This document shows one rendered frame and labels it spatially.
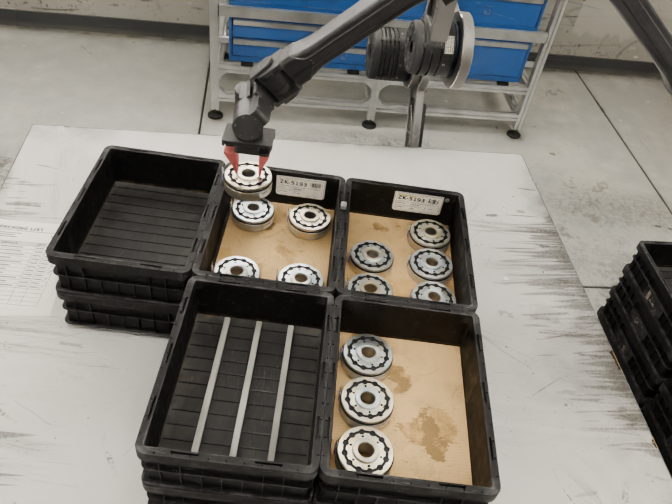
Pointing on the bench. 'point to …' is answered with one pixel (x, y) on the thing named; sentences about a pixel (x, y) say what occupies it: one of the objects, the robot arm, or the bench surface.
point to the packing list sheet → (26, 268)
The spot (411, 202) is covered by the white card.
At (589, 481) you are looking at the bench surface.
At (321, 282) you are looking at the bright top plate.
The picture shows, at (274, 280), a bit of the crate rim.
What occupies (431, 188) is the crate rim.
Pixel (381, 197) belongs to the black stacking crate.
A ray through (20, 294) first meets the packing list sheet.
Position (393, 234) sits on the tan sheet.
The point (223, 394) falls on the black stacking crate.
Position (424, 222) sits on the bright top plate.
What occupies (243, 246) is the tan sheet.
